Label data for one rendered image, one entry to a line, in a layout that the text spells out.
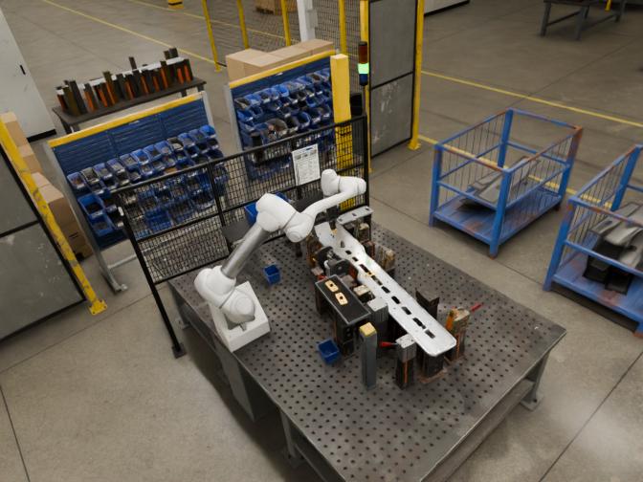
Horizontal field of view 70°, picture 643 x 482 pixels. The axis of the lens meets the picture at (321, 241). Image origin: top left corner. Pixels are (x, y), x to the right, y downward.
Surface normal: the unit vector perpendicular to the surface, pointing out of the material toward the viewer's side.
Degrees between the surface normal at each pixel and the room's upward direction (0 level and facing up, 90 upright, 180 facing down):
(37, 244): 91
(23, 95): 90
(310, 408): 0
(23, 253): 90
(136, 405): 0
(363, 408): 0
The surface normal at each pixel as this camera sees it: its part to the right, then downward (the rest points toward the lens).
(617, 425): -0.08, -0.79
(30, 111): 0.64, 0.43
